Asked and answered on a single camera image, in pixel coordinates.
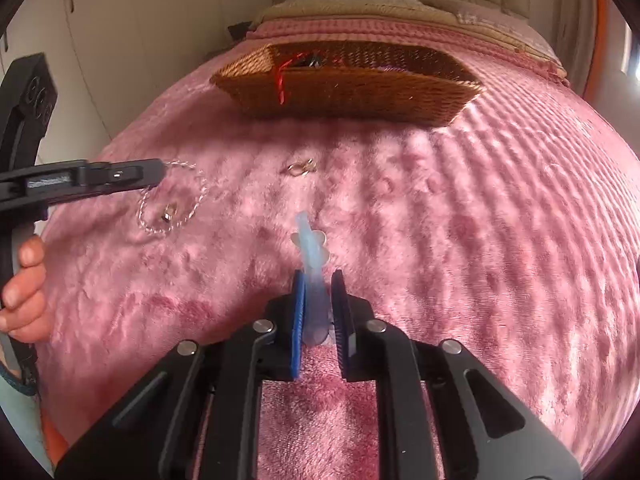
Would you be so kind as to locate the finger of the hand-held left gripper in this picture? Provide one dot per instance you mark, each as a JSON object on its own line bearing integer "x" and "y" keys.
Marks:
{"x": 125, "y": 175}

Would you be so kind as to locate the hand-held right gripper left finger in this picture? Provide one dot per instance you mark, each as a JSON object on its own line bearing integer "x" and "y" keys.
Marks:
{"x": 299, "y": 312}

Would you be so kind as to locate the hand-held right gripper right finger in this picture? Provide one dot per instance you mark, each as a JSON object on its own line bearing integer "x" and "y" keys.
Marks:
{"x": 340, "y": 312}

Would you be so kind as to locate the light blue hair clip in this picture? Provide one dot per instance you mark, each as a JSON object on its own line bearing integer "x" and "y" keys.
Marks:
{"x": 310, "y": 260}

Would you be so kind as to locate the woven wicker basket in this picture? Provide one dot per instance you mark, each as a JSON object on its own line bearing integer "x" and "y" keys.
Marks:
{"x": 350, "y": 97}

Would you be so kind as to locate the black hair claw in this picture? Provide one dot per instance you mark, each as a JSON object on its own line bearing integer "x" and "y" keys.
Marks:
{"x": 312, "y": 62}

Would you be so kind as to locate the person's left hand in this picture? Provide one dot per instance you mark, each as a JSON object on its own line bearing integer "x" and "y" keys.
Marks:
{"x": 27, "y": 310}

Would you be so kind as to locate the small silver charm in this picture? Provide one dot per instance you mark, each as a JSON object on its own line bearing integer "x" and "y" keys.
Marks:
{"x": 168, "y": 215}

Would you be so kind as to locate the white wardrobe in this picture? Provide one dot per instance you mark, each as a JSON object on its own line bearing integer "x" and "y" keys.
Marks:
{"x": 125, "y": 35}

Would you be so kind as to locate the pink plush blanket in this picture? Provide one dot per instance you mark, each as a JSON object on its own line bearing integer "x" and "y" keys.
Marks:
{"x": 450, "y": 235}

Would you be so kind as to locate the white patterned pillow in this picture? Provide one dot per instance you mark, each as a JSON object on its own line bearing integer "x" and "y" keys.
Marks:
{"x": 350, "y": 0}

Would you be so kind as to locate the beige quilt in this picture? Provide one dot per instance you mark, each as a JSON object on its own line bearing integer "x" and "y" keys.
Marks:
{"x": 525, "y": 42}

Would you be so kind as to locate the pink pillow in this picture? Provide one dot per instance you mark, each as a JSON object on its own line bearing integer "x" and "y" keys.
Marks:
{"x": 480, "y": 10}

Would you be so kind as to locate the grey and orange curtain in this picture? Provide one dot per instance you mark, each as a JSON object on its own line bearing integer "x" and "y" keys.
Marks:
{"x": 580, "y": 35}

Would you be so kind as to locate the window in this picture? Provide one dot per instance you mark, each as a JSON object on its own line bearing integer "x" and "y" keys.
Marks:
{"x": 631, "y": 52}

